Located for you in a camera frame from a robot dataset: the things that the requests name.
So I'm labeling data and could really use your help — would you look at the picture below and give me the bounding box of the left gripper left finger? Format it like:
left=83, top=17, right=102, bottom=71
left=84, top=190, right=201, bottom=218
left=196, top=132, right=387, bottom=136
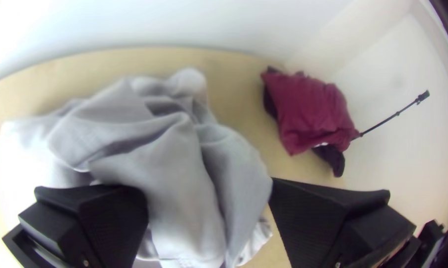
left=18, top=185, right=149, bottom=268

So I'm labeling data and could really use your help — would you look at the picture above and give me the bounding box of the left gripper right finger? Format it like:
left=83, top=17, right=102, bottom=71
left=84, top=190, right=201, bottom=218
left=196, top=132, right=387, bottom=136
left=268, top=178, right=418, bottom=268

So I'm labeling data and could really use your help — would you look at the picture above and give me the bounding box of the grey t-shirt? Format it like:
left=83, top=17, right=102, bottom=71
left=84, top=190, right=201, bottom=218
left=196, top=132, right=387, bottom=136
left=0, top=67, right=275, bottom=268

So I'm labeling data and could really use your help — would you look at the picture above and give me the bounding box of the dark garment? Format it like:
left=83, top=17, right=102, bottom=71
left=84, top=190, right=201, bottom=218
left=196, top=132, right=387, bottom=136
left=262, top=66, right=347, bottom=178

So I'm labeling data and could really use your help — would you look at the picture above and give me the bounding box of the maroon garment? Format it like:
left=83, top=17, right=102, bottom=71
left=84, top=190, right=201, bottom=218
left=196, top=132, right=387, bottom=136
left=260, top=68, right=362, bottom=157

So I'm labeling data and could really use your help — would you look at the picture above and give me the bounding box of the black tripod stand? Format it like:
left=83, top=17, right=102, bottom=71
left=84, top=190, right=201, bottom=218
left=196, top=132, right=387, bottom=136
left=359, top=89, right=431, bottom=138

